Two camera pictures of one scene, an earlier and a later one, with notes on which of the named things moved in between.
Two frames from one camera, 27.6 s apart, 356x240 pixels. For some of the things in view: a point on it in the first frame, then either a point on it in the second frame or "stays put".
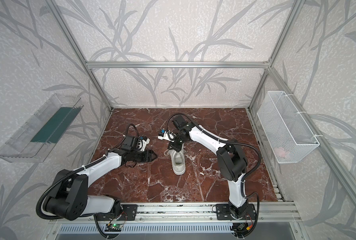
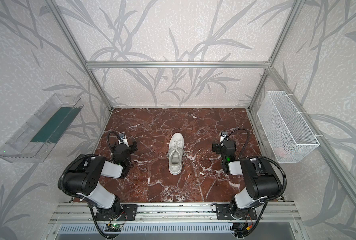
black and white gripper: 142,142 to 122,139
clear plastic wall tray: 31,142 stays put
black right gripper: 176,140 to 215,147
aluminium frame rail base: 287,213 stays put
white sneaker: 178,161 stays put
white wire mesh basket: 288,134 stays put
